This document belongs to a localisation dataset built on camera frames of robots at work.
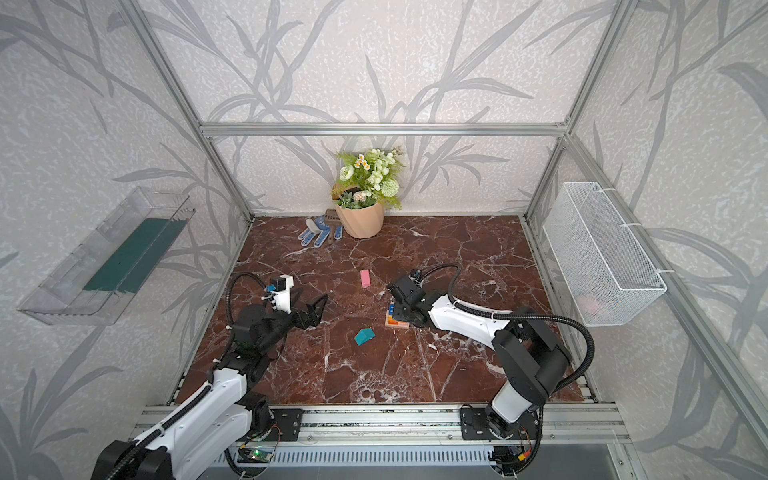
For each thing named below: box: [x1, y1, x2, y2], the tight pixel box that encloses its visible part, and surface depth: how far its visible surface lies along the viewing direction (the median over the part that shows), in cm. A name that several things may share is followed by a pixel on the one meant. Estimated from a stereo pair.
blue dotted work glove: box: [298, 215, 343, 248], surface depth 118 cm
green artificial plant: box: [332, 147, 405, 210], surface depth 98 cm
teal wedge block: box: [354, 328, 376, 346], surface depth 90 cm
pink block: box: [360, 269, 371, 288], surface depth 104 cm
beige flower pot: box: [335, 202, 384, 239], surface depth 105 cm
